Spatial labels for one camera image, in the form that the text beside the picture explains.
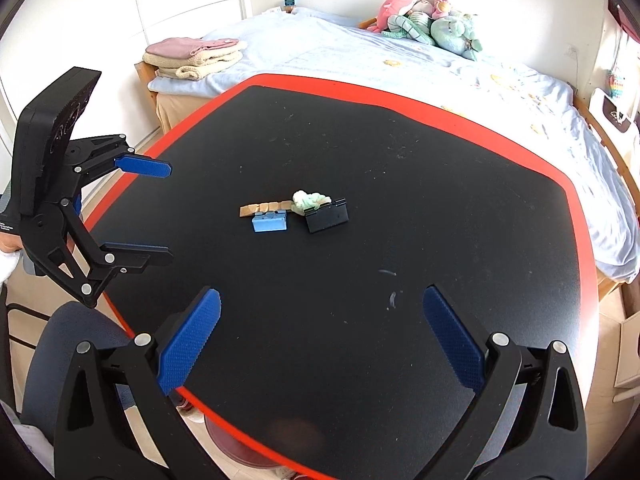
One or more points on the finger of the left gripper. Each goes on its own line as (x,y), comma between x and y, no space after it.
(91,159)
(71,257)

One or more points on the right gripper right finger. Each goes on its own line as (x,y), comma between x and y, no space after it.
(526,419)

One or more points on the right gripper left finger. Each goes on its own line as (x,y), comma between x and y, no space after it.
(93,439)

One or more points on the wooden segmented strip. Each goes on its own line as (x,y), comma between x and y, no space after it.
(265,207)

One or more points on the blue binder clip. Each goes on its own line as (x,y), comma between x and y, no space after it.
(269,221)

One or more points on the white green tissue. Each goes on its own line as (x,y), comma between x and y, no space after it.
(303,201)

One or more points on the black binder clip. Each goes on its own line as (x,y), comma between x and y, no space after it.
(326,216)

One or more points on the pink trash bin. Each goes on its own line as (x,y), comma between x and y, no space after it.
(237,450)

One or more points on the person's legs dark trousers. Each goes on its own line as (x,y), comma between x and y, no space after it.
(67,327)

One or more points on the folded towels stack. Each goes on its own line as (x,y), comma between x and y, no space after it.
(187,58)

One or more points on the small teal clock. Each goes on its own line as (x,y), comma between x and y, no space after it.
(289,5)

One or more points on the plush toy pile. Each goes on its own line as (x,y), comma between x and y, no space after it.
(435,23)

